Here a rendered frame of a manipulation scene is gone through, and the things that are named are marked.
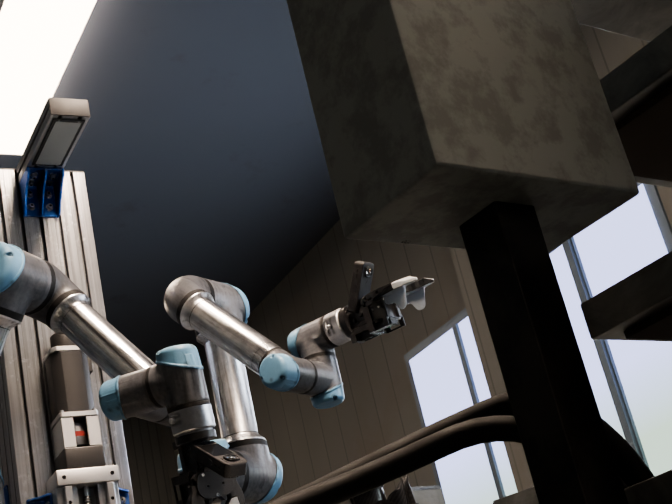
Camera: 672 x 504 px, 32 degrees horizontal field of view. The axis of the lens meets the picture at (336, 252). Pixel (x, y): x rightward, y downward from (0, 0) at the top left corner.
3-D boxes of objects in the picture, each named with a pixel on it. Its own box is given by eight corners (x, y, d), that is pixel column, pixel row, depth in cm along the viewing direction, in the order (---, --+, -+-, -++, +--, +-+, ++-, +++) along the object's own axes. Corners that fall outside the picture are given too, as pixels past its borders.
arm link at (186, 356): (164, 355, 210) (205, 342, 207) (177, 415, 208) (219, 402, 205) (141, 354, 203) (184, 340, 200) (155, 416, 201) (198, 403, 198)
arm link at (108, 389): (132, 429, 214) (184, 414, 210) (96, 420, 204) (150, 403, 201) (127, 388, 217) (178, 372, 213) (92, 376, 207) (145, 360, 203)
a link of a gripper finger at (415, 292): (444, 302, 251) (404, 317, 254) (435, 276, 253) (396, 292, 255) (440, 300, 249) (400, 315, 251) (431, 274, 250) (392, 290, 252)
